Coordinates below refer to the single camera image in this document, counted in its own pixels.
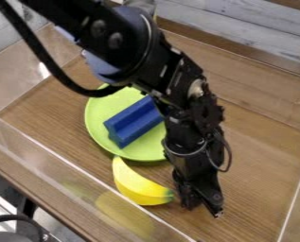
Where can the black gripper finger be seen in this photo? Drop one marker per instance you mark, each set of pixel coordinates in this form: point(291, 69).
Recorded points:
point(212, 198)
point(188, 196)

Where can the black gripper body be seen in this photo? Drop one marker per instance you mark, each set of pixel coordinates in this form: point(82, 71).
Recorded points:
point(196, 165)

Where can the yellow toy banana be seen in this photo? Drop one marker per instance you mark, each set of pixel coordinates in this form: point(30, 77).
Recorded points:
point(144, 191)

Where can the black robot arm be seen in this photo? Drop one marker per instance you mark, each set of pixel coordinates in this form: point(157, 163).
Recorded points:
point(130, 55)

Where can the green round plate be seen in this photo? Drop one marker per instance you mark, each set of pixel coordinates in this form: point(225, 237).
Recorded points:
point(146, 148)

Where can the blue foam block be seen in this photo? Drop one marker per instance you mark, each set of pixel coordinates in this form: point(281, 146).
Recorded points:
point(130, 123)

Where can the clear acrylic front wall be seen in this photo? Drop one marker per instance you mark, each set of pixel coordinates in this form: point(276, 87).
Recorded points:
point(79, 200)

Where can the black metal base bracket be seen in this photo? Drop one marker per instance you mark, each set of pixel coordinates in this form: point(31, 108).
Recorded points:
point(30, 229)

